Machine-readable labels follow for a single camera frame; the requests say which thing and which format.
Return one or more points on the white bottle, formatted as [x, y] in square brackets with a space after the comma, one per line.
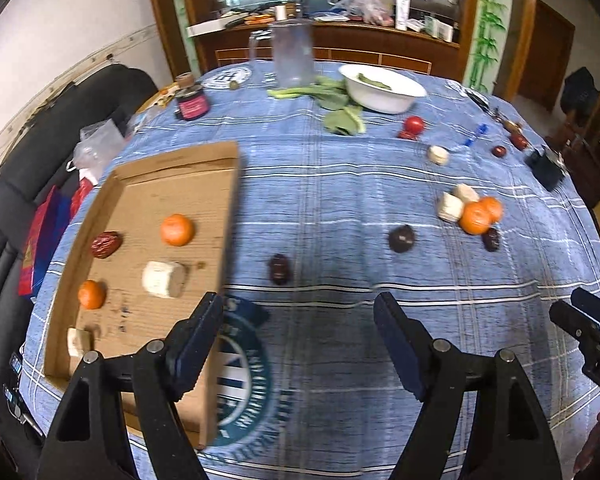
[402, 10]

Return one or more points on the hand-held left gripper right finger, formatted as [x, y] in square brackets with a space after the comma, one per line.
[400, 345]

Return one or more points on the small wooden cup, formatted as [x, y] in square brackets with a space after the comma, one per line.
[185, 80]

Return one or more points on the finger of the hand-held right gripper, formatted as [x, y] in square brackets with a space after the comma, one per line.
[597, 310]
[575, 325]

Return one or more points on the blue pen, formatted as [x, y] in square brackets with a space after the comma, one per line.
[482, 129]

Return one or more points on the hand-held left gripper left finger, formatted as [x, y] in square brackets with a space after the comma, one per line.
[195, 350]

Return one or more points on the red and blue bag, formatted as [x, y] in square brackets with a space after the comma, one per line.
[45, 240]

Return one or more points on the red tomato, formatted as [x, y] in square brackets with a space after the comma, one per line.
[414, 125]

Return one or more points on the wooden counter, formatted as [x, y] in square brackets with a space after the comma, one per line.
[380, 42]

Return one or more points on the bamboo wall sticker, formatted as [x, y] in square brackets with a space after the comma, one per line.
[487, 25]

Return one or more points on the green vegetable leaf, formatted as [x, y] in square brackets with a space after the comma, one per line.
[345, 121]
[375, 82]

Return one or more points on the white yam piece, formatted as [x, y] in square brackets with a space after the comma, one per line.
[78, 341]
[449, 208]
[164, 278]
[467, 191]
[438, 155]

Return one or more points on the green leafy vegetable stalk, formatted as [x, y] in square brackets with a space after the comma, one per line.
[325, 91]

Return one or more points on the dark jacket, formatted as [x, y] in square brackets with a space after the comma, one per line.
[580, 90]

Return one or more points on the large red date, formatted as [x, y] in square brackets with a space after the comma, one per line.
[105, 245]

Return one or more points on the black box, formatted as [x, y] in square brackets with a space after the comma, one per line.
[545, 169]

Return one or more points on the orange mandarin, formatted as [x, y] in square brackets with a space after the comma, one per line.
[475, 218]
[495, 208]
[177, 230]
[91, 294]

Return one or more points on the white bowl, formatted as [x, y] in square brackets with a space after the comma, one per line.
[385, 100]

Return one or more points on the clear plastic pitcher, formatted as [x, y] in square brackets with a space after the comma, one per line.
[290, 55]

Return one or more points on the white flat box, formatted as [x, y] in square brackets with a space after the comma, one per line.
[215, 27]

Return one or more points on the blue plaid tablecloth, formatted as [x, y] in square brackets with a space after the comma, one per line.
[330, 200]

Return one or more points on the red jar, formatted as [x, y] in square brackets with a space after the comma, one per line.
[192, 104]

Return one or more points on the black device with blue lights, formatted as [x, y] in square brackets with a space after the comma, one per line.
[15, 385]

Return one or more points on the black sofa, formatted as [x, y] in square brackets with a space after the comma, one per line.
[10, 200]

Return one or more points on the dark purple plum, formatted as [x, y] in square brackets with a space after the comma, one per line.
[401, 238]

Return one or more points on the wooden chair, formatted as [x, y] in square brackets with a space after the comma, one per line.
[597, 132]

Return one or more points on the brown cardboard tray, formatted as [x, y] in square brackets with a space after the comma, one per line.
[180, 185]

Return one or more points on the brown wooden door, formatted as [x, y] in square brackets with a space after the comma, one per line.
[545, 55]

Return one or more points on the small brown item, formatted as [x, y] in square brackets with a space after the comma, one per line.
[510, 125]

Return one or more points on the crumpled clear plastic bag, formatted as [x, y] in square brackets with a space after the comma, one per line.
[97, 147]

